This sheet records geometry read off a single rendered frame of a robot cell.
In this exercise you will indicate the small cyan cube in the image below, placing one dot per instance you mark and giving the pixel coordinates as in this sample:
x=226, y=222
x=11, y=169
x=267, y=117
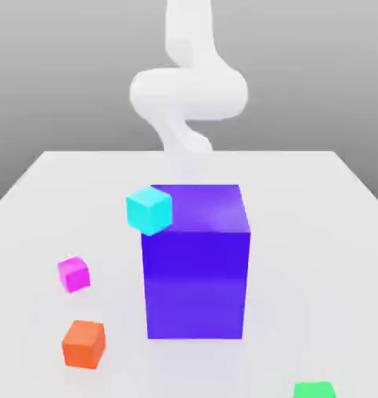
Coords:
x=149, y=211

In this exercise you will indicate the small green cube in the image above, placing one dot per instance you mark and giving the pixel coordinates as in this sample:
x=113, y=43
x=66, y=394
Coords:
x=313, y=391

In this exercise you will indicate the small magenta cube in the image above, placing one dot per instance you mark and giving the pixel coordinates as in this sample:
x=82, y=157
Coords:
x=74, y=275

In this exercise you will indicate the small orange cube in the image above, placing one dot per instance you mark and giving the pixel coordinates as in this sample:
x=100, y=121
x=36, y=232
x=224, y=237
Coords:
x=83, y=345

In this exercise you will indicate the large purple box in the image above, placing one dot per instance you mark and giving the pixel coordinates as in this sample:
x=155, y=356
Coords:
x=195, y=279

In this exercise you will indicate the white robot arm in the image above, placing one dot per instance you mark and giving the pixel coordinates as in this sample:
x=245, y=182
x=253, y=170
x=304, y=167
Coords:
x=189, y=93

